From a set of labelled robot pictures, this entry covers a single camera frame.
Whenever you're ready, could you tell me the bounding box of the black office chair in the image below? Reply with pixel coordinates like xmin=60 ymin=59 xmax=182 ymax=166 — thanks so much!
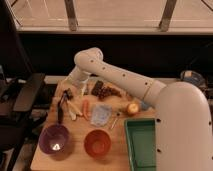
xmin=0 ymin=0 xmax=47 ymax=171

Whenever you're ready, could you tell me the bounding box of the dark chocolate bar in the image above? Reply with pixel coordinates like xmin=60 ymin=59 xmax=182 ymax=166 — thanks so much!
xmin=91 ymin=81 xmax=104 ymax=96

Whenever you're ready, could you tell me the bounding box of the purple bowl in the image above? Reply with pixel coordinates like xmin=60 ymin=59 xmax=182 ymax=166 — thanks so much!
xmin=38 ymin=124 xmax=69 ymax=154

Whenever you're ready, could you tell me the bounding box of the yellow red apple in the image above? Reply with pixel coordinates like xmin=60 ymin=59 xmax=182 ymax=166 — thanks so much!
xmin=126 ymin=103 xmax=140 ymax=116

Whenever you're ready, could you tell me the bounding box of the small metal spoon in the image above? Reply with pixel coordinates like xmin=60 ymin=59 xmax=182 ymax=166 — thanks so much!
xmin=109 ymin=112 xmax=120 ymax=130

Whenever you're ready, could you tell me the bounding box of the green plastic tray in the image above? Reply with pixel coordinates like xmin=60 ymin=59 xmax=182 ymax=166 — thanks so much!
xmin=124 ymin=119 xmax=156 ymax=171

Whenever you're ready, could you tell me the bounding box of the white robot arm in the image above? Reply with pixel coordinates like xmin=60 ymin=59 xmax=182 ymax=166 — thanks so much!
xmin=68 ymin=48 xmax=213 ymax=171

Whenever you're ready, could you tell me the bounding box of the orange carrot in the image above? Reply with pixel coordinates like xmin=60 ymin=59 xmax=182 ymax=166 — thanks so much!
xmin=82 ymin=100 xmax=89 ymax=120

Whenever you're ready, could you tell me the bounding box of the dark grape bunch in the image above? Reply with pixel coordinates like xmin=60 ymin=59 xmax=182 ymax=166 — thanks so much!
xmin=98 ymin=86 xmax=121 ymax=100

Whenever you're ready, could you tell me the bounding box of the red bowl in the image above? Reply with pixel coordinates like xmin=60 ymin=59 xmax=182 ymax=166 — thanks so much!
xmin=84 ymin=129 xmax=111 ymax=158

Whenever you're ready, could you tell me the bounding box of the blue grey cloth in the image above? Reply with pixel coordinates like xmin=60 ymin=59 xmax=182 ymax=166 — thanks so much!
xmin=90 ymin=104 xmax=112 ymax=127

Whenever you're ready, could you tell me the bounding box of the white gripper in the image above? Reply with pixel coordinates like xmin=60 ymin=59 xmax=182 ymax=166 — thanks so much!
xmin=67 ymin=66 xmax=90 ymax=96

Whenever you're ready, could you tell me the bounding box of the black dish brush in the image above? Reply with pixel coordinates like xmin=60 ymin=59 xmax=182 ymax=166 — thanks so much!
xmin=57 ymin=89 xmax=72 ymax=124

